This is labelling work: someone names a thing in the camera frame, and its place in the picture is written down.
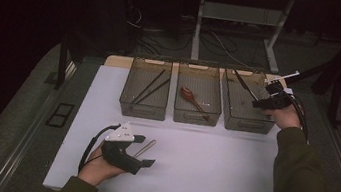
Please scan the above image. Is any person's right hand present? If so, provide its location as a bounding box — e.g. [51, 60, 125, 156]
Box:
[259, 100, 306, 133]

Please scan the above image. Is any black floor socket frame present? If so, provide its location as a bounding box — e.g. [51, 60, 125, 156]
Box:
[44, 100, 76, 131]

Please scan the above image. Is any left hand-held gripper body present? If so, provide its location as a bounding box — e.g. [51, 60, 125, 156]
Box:
[98, 118, 149, 177]

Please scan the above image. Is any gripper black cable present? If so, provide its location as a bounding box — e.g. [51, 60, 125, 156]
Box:
[281, 92, 317, 145]
[77, 118, 122, 178]

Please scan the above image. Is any brown wooden spoon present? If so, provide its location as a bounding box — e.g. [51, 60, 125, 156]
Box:
[176, 85, 216, 122]

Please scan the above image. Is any brown wooden chopstick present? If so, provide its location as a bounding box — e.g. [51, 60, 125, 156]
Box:
[133, 137, 156, 160]
[136, 137, 158, 159]

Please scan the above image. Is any person's left hand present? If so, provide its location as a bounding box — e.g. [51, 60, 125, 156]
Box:
[75, 150, 129, 191]

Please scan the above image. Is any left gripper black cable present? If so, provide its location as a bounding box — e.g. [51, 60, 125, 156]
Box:
[77, 118, 122, 178]

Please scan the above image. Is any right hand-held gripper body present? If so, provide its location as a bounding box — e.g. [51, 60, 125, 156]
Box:
[260, 66, 301, 113]

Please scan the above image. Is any white metal table frame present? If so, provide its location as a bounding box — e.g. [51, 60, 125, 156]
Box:
[188, 0, 296, 76]

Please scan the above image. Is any black slender utensil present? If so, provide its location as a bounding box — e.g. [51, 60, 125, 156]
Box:
[228, 68, 263, 101]

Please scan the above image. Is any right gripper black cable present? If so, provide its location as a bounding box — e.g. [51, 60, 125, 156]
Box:
[281, 92, 317, 145]

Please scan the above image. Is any tangle of black floor cables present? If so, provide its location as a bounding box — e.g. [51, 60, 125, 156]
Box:
[118, 0, 250, 69]

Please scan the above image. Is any translucent brown storage bin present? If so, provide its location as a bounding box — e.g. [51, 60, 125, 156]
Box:
[170, 59, 229, 129]
[116, 52, 176, 123]
[216, 64, 286, 137]

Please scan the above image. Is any white floor cable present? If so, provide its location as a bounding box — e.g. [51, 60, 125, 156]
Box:
[208, 30, 254, 69]

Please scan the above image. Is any black metal stand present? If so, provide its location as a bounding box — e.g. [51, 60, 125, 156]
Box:
[280, 2, 341, 130]

